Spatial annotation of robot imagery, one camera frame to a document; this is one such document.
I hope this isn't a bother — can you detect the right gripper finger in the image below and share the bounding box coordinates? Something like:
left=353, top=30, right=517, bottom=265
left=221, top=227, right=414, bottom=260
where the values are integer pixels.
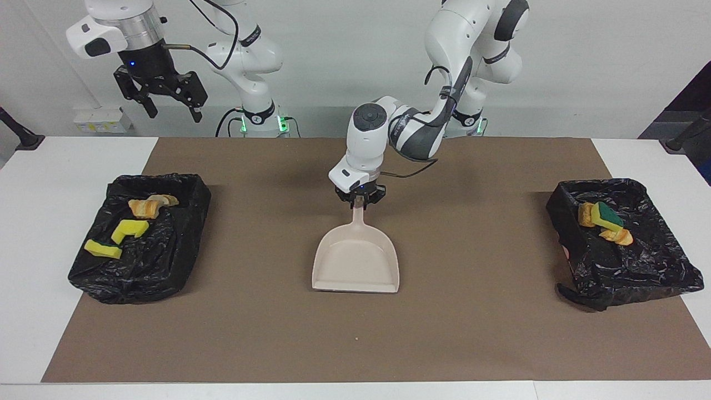
left=175, top=71, right=209, bottom=123
left=114, top=66, right=158, bottom=118

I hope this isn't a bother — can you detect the beige plastic dustpan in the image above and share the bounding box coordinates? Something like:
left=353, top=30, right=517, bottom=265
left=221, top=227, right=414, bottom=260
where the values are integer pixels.
left=312, top=207, right=400, bottom=293

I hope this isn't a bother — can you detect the large sliced bread piece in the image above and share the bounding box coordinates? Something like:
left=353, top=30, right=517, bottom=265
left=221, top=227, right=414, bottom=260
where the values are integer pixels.
left=128, top=199, right=162, bottom=218

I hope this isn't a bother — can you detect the notched yellow sponge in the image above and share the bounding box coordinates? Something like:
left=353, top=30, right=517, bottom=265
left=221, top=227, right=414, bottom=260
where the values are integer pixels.
left=111, top=219, right=149, bottom=245

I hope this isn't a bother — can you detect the green and yellow sponge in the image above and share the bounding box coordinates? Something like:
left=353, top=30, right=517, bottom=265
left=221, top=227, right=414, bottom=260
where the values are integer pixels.
left=83, top=239, right=123, bottom=260

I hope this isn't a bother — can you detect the wavy yellow sponge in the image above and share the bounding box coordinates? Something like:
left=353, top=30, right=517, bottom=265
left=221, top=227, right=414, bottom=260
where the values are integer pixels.
left=591, top=202, right=624, bottom=233

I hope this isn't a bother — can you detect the striped croissant bread piece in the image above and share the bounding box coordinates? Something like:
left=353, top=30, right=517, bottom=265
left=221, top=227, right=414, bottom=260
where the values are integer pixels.
left=599, top=228, right=634, bottom=246

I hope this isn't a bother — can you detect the bin with black bag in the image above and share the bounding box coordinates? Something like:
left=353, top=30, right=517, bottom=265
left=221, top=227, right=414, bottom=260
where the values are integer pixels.
left=68, top=172, right=212, bottom=304
left=545, top=178, right=705, bottom=312

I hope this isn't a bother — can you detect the white power box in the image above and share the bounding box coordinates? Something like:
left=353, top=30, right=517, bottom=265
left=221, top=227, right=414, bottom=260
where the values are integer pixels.
left=73, top=107, right=133, bottom=133

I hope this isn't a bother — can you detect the black stand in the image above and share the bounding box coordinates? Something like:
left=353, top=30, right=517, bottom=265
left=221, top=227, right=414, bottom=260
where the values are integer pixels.
left=0, top=107, right=45, bottom=151
left=660, top=108, right=711, bottom=153

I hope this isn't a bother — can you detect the brown table mat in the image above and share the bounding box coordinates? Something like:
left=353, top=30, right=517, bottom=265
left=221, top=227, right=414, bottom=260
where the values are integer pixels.
left=42, top=137, right=711, bottom=383

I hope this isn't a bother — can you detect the dark background furniture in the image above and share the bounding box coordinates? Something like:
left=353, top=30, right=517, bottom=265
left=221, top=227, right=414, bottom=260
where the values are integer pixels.
left=638, top=60, right=711, bottom=185

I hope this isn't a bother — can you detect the black base cable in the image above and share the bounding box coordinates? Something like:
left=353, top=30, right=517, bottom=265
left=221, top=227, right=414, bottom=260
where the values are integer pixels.
left=216, top=108, right=246, bottom=138

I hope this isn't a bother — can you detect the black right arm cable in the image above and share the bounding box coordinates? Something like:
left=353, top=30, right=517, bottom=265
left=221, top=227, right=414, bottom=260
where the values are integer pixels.
left=167, top=0, right=262, bottom=71

